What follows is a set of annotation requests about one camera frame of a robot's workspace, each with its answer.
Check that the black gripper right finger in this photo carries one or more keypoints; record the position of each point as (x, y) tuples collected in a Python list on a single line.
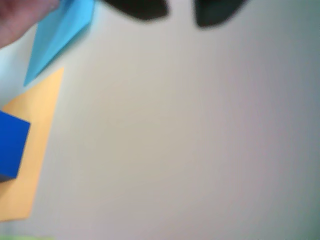
[(215, 11)]

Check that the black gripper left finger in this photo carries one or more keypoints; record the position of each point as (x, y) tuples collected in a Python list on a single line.
[(140, 8)]

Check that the light blue paper square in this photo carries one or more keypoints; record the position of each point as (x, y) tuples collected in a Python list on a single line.
[(60, 37)]

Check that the orange paper square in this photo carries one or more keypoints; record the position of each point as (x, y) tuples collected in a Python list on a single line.
[(40, 112)]

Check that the green paper square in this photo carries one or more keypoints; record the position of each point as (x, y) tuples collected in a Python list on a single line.
[(25, 238)]

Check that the person's hand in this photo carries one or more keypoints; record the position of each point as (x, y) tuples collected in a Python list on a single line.
[(17, 17)]

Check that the medium blue cube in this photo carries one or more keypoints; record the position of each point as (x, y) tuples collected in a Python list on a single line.
[(10, 145)]

